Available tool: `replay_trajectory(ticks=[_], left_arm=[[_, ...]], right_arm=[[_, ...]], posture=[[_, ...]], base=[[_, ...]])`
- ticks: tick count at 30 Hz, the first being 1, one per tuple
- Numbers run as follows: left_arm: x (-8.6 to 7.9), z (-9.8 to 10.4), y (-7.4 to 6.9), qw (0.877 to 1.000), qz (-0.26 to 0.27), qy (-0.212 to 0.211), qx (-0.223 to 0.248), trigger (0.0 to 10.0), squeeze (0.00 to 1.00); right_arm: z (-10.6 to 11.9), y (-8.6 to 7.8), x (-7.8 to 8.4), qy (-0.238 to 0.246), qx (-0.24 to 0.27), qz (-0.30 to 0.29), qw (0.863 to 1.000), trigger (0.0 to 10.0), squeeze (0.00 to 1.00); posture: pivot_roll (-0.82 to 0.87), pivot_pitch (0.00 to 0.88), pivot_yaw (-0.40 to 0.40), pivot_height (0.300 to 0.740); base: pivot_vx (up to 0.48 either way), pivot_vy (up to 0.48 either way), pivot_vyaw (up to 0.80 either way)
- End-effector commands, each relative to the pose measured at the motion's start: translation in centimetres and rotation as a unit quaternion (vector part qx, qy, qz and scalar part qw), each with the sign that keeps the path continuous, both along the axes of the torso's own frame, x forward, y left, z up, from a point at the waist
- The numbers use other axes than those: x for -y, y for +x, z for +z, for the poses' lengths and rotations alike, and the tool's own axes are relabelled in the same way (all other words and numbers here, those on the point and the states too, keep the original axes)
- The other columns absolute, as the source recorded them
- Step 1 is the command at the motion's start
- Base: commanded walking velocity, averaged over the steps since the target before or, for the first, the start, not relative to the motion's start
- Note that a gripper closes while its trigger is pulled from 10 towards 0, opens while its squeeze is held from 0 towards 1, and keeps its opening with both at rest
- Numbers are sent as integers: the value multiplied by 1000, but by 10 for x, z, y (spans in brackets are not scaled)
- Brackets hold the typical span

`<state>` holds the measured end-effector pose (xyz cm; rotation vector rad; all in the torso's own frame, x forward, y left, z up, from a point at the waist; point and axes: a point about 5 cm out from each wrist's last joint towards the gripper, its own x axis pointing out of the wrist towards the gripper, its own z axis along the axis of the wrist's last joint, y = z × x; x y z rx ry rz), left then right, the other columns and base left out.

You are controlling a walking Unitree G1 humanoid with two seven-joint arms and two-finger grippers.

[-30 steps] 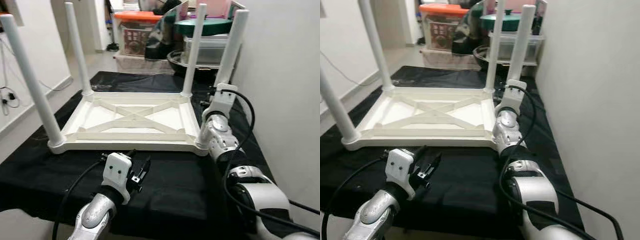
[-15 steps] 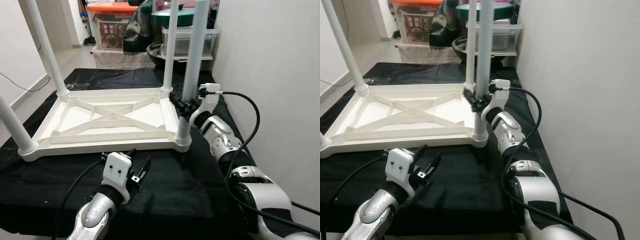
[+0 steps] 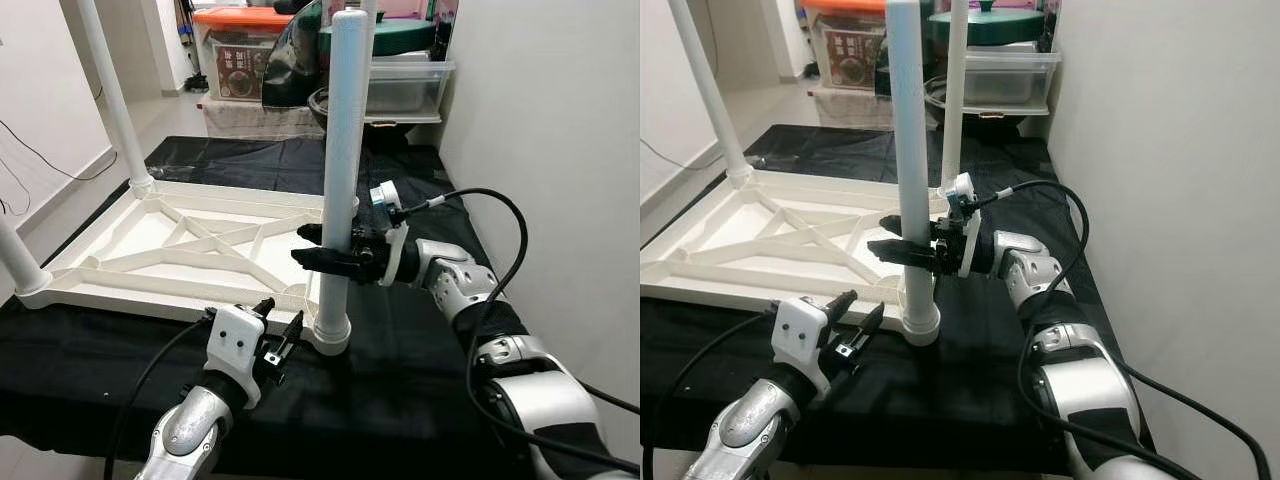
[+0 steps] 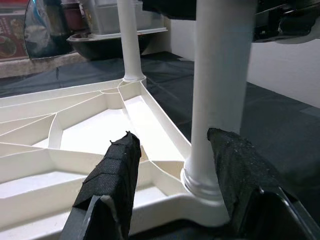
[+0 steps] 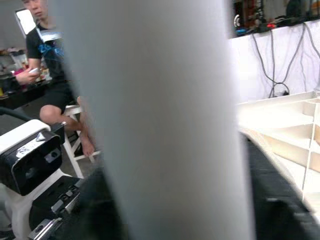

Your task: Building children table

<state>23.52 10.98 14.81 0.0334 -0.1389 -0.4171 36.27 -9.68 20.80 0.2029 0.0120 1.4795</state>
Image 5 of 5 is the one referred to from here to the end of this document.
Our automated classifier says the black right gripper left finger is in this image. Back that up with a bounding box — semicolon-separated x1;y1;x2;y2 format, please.
79;166;132;240

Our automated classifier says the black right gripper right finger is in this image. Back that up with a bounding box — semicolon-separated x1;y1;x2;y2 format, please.
240;131;320;240

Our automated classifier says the white plastic children table top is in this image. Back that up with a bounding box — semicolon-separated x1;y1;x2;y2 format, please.
234;89;320;218

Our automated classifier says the white wooden stool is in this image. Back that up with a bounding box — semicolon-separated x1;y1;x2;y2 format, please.
61;103;103;180

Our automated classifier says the black desk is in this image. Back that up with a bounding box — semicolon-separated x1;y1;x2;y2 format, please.
0;79;55;111

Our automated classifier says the man in black t-shirt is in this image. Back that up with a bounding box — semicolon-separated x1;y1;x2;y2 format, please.
14;0;101;158

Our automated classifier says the white light panel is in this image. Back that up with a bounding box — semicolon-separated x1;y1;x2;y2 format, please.
14;8;38;39

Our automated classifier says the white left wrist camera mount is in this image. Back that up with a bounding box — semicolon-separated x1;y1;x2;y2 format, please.
0;119;84;240

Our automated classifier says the looped black wall cable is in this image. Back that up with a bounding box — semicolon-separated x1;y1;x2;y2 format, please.
251;31;291;99

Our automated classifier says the long black wall cable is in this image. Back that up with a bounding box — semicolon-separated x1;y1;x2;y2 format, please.
284;21;320;77

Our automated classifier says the dark wall shelf clutter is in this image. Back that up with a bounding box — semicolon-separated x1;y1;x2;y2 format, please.
229;0;320;39

